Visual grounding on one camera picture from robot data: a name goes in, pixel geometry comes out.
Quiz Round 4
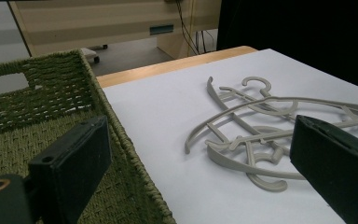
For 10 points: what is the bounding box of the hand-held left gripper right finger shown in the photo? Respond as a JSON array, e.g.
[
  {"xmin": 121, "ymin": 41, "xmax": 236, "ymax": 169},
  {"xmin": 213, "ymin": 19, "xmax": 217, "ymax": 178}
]
[{"xmin": 289, "ymin": 114, "xmax": 358, "ymax": 224}]

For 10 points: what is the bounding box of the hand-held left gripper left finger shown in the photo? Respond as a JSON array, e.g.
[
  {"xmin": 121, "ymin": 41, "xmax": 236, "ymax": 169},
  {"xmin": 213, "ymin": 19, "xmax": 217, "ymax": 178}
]
[{"xmin": 27, "ymin": 115, "xmax": 113, "ymax": 224}]

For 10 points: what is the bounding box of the green woven basket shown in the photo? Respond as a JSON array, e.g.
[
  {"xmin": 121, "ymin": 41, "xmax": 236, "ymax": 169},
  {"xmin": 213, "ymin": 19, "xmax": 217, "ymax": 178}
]
[{"xmin": 0, "ymin": 49, "xmax": 177, "ymax": 224}]

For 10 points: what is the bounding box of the white table mat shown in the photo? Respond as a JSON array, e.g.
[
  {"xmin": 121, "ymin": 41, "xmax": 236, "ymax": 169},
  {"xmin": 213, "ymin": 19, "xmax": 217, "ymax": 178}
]
[{"xmin": 102, "ymin": 48, "xmax": 358, "ymax": 224}]

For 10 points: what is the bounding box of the white wheeled stand base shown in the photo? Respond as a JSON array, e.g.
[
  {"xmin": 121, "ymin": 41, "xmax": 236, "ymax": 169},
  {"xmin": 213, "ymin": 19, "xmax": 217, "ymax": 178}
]
[{"xmin": 80, "ymin": 44, "xmax": 109, "ymax": 64}]

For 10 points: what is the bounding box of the beige wooden cabinet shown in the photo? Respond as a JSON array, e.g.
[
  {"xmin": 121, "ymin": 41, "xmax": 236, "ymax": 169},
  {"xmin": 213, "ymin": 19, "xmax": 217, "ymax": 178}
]
[{"xmin": 8, "ymin": 0, "xmax": 222, "ymax": 60}]

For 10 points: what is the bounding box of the black curtain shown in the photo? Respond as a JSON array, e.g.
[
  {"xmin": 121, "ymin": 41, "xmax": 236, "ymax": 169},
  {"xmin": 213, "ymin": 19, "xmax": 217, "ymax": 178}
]
[{"xmin": 216, "ymin": 0, "xmax": 358, "ymax": 93}]

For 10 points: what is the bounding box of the black cable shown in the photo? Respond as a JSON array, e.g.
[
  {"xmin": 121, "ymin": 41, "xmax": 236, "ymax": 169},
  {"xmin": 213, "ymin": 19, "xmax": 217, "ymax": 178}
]
[
  {"xmin": 175, "ymin": 0, "xmax": 200, "ymax": 56},
  {"xmin": 200, "ymin": 30, "xmax": 215, "ymax": 54}
]

